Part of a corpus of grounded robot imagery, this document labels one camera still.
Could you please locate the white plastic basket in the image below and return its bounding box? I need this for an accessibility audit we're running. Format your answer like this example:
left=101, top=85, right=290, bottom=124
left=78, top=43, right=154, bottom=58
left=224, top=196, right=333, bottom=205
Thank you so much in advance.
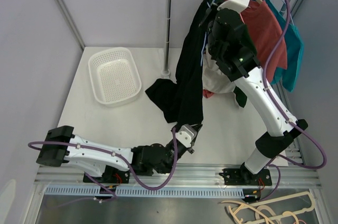
left=88, top=47, right=142, bottom=107

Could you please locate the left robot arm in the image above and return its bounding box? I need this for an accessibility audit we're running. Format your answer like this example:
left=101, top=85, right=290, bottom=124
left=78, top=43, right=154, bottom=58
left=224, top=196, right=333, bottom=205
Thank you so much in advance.
left=36, top=124, right=202, bottom=183

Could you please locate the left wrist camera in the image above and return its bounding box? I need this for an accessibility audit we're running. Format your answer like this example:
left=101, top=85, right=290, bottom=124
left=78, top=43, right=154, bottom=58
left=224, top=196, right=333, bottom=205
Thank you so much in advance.
left=175, top=124, right=198, bottom=148

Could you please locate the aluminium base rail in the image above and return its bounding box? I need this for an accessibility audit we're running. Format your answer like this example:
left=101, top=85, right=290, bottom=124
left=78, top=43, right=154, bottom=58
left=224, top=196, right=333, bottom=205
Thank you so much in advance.
left=34, top=162, right=323, bottom=189

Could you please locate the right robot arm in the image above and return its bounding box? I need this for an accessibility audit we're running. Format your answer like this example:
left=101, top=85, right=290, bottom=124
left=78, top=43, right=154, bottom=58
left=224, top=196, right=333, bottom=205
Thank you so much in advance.
left=199, top=7, right=308, bottom=184

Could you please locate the green and white t shirt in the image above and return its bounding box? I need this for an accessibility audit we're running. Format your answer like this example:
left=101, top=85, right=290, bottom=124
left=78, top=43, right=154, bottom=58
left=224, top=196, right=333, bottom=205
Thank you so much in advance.
left=202, top=0, right=258, bottom=108

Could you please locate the red t shirt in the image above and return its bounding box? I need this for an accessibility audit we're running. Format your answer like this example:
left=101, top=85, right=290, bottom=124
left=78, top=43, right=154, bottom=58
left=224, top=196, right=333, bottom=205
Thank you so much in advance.
left=203, top=0, right=288, bottom=99

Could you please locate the black t shirt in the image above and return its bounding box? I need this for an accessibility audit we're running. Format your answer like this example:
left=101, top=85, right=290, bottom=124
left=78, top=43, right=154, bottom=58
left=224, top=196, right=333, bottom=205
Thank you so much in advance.
left=145, top=0, right=208, bottom=128

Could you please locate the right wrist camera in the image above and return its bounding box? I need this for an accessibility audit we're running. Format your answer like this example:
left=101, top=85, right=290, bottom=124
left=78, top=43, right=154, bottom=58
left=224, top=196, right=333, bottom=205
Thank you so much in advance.
left=217, top=0, right=250, bottom=13

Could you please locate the slotted cable duct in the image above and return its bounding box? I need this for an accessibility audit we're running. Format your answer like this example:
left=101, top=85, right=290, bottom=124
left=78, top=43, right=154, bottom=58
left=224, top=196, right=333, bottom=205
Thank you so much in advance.
left=45, top=185, right=255, bottom=199

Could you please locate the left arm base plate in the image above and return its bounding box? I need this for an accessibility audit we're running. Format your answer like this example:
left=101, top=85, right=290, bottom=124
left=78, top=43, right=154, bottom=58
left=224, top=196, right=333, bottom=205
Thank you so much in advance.
left=91, top=166, right=130, bottom=184

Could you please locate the pile of spare hangers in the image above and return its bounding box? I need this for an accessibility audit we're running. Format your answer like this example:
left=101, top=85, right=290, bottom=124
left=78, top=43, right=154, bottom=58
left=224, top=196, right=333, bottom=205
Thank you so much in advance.
left=220, top=191, right=316, bottom=223

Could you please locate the teal t shirt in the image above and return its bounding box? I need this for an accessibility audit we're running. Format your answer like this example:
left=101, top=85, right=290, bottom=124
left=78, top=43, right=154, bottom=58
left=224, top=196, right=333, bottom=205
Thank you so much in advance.
left=262, top=0, right=304, bottom=92

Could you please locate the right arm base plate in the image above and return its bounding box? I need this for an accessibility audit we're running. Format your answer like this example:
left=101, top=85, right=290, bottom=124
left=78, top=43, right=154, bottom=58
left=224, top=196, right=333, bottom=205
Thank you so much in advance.
left=219, top=168, right=272, bottom=186

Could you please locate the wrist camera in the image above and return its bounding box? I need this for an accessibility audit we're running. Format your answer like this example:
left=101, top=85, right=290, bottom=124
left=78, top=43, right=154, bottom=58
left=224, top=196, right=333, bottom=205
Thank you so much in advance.
left=217, top=0, right=250, bottom=13
left=175, top=124, right=198, bottom=148

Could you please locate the light blue wire hanger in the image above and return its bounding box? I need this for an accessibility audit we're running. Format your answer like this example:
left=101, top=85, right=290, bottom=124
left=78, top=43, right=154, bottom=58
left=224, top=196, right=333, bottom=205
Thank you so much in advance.
left=200, top=0, right=215, bottom=67

